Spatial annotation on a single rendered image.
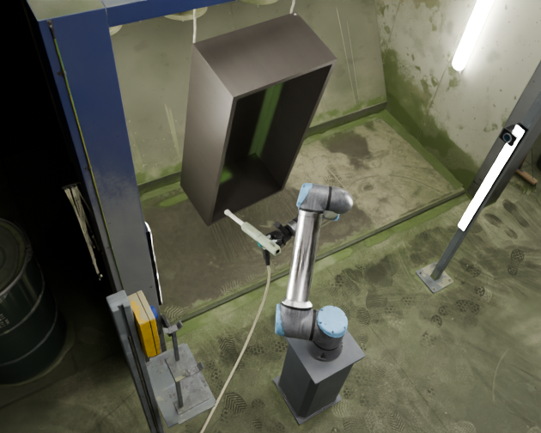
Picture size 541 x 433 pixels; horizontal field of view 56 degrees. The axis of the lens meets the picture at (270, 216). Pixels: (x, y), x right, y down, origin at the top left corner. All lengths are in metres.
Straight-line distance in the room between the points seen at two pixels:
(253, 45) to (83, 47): 1.11
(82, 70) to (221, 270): 2.21
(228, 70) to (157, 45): 1.58
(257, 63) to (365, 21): 2.41
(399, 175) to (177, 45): 2.04
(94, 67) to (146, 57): 2.26
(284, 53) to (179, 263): 1.72
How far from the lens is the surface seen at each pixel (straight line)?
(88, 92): 1.67
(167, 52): 3.92
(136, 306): 1.72
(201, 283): 3.51
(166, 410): 2.37
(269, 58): 2.48
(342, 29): 4.60
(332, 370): 2.64
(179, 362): 2.43
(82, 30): 1.56
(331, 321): 2.44
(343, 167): 4.33
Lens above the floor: 3.03
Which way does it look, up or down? 51 degrees down
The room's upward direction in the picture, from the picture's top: 7 degrees clockwise
